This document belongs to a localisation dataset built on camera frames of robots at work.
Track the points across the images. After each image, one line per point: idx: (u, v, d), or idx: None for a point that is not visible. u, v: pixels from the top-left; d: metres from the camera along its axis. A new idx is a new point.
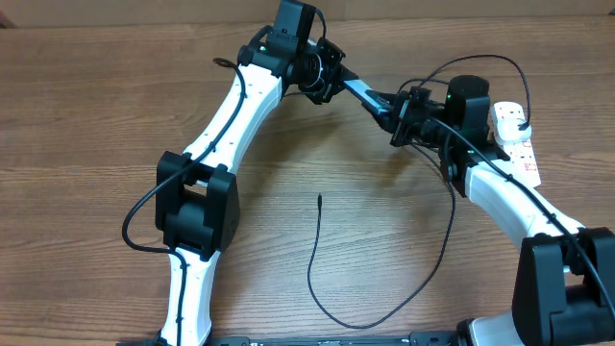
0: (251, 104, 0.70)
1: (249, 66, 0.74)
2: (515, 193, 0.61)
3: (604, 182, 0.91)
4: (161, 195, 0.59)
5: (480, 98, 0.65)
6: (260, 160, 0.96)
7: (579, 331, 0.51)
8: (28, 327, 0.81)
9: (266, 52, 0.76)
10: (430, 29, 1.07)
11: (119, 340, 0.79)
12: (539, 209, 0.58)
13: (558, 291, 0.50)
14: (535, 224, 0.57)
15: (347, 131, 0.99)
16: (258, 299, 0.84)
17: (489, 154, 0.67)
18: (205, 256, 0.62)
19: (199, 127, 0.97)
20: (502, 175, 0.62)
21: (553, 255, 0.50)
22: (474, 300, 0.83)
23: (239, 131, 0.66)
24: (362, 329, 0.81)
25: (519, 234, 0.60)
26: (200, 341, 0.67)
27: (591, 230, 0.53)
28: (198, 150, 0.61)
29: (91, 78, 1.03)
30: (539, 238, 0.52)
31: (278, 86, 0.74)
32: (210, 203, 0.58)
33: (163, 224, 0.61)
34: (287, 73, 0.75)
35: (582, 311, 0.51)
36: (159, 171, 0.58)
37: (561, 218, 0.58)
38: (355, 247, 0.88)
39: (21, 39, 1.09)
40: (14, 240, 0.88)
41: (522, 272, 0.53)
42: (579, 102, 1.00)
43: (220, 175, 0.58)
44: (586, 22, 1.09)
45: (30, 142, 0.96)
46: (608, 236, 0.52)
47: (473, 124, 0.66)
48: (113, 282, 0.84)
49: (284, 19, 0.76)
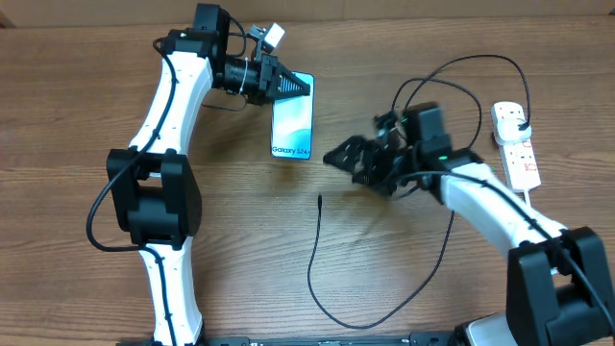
0: (184, 89, 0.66)
1: (175, 54, 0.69)
2: (492, 199, 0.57)
3: (604, 183, 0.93)
4: (116, 192, 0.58)
5: (430, 111, 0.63)
6: (261, 160, 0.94)
7: (574, 332, 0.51)
8: (29, 327, 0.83)
9: (187, 37, 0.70)
10: (430, 29, 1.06)
11: (119, 340, 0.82)
12: (519, 214, 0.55)
13: (550, 297, 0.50)
14: (517, 232, 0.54)
15: (348, 130, 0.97)
16: (258, 299, 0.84)
17: (461, 157, 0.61)
18: (176, 244, 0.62)
19: (200, 128, 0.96)
20: (477, 181, 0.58)
21: (540, 263, 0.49)
22: (475, 301, 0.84)
23: (181, 113, 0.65)
24: (362, 329, 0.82)
25: (503, 243, 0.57)
26: (195, 333, 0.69)
27: (573, 231, 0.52)
28: (143, 141, 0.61)
29: (90, 78, 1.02)
30: (524, 248, 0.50)
31: (208, 67, 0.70)
32: (167, 189, 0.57)
33: (127, 221, 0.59)
34: (212, 55, 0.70)
35: (576, 314, 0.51)
36: (109, 170, 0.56)
37: (542, 219, 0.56)
38: (355, 247, 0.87)
39: (15, 37, 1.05)
40: (14, 240, 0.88)
41: (510, 281, 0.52)
42: (579, 102, 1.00)
43: (171, 160, 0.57)
44: (587, 22, 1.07)
45: (30, 143, 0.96)
46: (591, 236, 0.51)
47: (435, 134, 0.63)
48: (113, 283, 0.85)
49: (201, 17, 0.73)
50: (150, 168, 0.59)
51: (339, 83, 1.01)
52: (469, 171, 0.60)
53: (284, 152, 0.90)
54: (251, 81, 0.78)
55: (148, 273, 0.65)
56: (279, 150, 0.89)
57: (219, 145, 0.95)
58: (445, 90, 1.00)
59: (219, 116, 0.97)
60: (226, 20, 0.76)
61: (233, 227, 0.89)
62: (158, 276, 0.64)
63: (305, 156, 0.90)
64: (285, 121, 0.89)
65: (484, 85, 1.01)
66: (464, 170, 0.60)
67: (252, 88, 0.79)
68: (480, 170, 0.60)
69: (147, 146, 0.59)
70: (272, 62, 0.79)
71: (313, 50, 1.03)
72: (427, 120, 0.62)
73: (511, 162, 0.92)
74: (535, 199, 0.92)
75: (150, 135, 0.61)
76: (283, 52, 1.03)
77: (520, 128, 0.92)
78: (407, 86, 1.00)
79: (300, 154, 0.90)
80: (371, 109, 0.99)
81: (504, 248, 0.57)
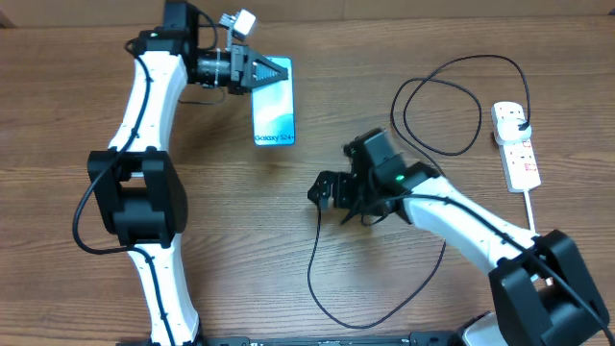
0: (158, 88, 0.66)
1: (147, 55, 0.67)
2: (459, 216, 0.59)
3: (604, 182, 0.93)
4: (100, 193, 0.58)
5: (376, 135, 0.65)
6: (260, 160, 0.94)
7: (568, 335, 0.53)
8: (28, 327, 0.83)
9: (159, 37, 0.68)
10: (430, 29, 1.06)
11: (119, 339, 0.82)
12: (489, 229, 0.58)
13: (539, 309, 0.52)
14: (491, 250, 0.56)
15: (347, 130, 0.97)
16: (258, 299, 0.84)
17: (417, 174, 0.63)
18: (164, 243, 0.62)
19: (200, 128, 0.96)
20: (439, 199, 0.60)
21: (521, 279, 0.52)
22: (476, 300, 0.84)
23: (158, 111, 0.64)
24: (362, 329, 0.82)
25: (477, 258, 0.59)
26: (192, 332, 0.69)
27: (546, 237, 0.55)
28: (122, 141, 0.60)
29: (90, 78, 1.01)
30: (504, 267, 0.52)
31: (182, 65, 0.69)
32: (151, 186, 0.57)
33: (113, 225, 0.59)
34: (184, 52, 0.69)
35: (567, 318, 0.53)
36: (89, 173, 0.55)
37: (512, 231, 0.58)
38: (355, 247, 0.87)
39: (13, 36, 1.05)
40: (14, 240, 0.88)
41: (498, 299, 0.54)
42: (579, 102, 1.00)
43: (151, 158, 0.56)
44: (586, 22, 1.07)
45: (30, 142, 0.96)
46: (562, 241, 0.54)
47: (385, 155, 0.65)
48: (113, 283, 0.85)
49: (169, 15, 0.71)
50: (132, 167, 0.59)
51: (339, 83, 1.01)
52: (428, 189, 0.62)
53: (268, 140, 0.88)
54: (224, 72, 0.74)
55: (138, 274, 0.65)
56: (262, 139, 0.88)
57: (217, 146, 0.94)
58: (445, 90, 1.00)
59: (219, 115, 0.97)
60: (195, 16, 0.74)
61: (233, 227, 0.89)
62: (150, 276, 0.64)
63: (289, 142, 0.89)
64: (265, 110, 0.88)
65: (484, 85, 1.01)
66: (423, 188, 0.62)
67: (226, 80, 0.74)
68: (435, 185, 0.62)
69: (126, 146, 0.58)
70: (242, 50, 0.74)
71: (312, 50, 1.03)
72: (373, 145, 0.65)
73: (511, 162, 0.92)
74: (535, 199, 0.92)
75: (129, 135, 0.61)
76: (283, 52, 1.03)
77: (520, 128, 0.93)
78: (407, 86, 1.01)
79: (283, 139, 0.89)
80: (371, 109, 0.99)
81: (480, 262, 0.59)
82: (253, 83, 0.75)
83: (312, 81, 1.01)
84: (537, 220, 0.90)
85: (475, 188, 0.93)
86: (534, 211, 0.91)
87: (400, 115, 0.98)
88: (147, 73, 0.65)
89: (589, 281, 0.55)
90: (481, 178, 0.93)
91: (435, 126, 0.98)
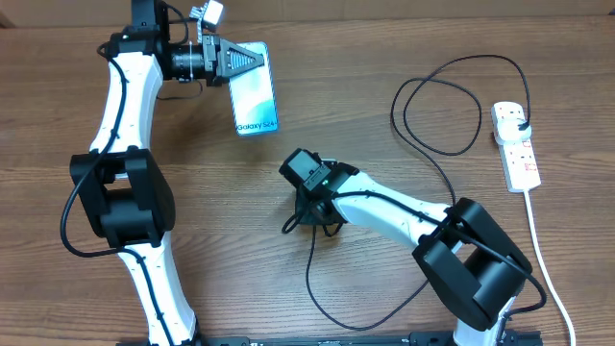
0: (134, 88, 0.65)
1: (120, 56, 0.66)
2: (378, 204, 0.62)
3: (604, 182, 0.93)
4: (85, 196, 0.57)
5: (297, 155, 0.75)
6: (260, 161, 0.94)
7: (502, 293, 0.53)
8: (29, 327, 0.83)
9: (130, 39, 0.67)
10: (430, 29, 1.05)
11: (119, 339, 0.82)
12: (407, 211, 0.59)
13: (465, 275, 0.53)
14: (410, 228, 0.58)
15: (346, 131, 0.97)
16: (258, 299, 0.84)
17: (340, 175, 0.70)
18: (154, 242, 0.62)
19: (200, 128, 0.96)
20: (361, 194, 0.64)
21: (439, 252, 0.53)
22: None
23: (135, 111, 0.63)
24: (362, 329, 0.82)
25: (406, 243, 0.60)
26: (188, 331, 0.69)
27: (455, 206, 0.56)
28: (102, 144, 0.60)
29: (90, 77, 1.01)
30: (423, 245, 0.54)
31: (156, 63, 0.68)
32: (135, 187, 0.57)
33: (101, 227, 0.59)
34: (159, 51, 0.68)
35: (495, 276, 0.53)
36: (73, 178, 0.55)
37: (428, 208, 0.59)
38: (355, 246, 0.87)
39: (13, 37, 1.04)
40: (15, 240, 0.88)
41: (430, 276, 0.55)
42: (580, 102, 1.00)
43: (134, 157, 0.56)
44: (586, 22, 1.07)
45: (30, 142, 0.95)
46: (469, 207, 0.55)
47: (312, 167, 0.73)
48: (113, 282, 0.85)
49: (138, 14, 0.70)
50: (115, 168, 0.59)
51: (338, 83, 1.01)
52: (351, 186, 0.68)
53: (252, 129, 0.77)
54: (199, 65, 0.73)
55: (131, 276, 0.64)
56: (244, 128, 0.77)
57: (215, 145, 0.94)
58: (445, 90, 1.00)
59: (219, 115, 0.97)
60: (163, 11, 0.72)
61: (233, 227, 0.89)
62: (142, 276, 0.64)
63: (274, 128, 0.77)
64: (245, 95, 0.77)
65: (484, 86, 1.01)
66: (347, 185, 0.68)
67: (202, 73, 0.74)
68: (355, 181, 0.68)
69: (107, 147, 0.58)
70: (213, 39, 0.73)
71: (313, 50, 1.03)
72: (297, 162, 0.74)
73: (511, 162, 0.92)
74: (535, 199, 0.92)
75: (109, 135, 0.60)
76: (282, 51, 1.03)
77: (520, 128, 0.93)
78: (407, 86, 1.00)
79: (267, 127, 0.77)
80: (370, 109, 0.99)
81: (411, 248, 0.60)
82: (229, 73, 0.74)
83: (312, 81, 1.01)
84: (538, 220, 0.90)
85: (475, 188, 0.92)
86: (534, 211, 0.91)
87: (400, 115, 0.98)
88: (122, 75, 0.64)
89: (504, 237, 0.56)
90: (481, 178, 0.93)
91: (435, 126, 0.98)
